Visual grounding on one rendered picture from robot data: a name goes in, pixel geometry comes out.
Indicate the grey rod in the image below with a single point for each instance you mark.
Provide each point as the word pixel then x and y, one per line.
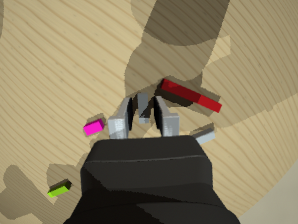
pixel 143 107
pixel 204 136

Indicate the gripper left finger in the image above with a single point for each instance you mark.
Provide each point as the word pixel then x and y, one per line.
pixel 120 125

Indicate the red rod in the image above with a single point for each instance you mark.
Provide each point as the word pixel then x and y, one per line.
pixel 190 95

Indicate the lime green rod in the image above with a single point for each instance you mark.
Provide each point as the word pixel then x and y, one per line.
pixel 59 189

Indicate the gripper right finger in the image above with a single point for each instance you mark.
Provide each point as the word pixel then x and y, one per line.
pixel 168 123

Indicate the small magenta block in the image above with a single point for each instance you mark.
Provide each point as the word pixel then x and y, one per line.
pixel 94 127

